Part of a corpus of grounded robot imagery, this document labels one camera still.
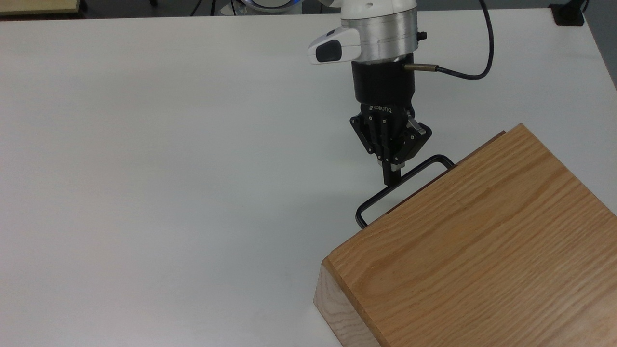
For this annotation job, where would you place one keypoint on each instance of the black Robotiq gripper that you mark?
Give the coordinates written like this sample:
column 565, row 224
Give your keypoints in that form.
column 381, row 89

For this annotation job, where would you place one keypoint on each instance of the wooden drawer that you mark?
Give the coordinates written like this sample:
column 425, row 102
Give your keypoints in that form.
column 496, row 138

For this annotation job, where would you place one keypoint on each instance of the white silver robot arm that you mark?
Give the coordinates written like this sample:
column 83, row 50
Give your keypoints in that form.
column 381, row 33

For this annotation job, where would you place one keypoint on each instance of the oak wooden cabinet box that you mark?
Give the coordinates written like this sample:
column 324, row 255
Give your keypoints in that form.
column 472, row 250

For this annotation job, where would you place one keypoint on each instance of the black table clamp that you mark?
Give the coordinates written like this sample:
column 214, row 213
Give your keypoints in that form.
column 568, row 13

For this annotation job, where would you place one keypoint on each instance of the black tripod legs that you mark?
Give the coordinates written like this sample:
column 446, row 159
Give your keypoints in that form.
column 212, row 6

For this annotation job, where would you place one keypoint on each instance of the yellow wooden table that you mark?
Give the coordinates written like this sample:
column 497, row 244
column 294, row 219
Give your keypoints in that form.
column 38, row 6

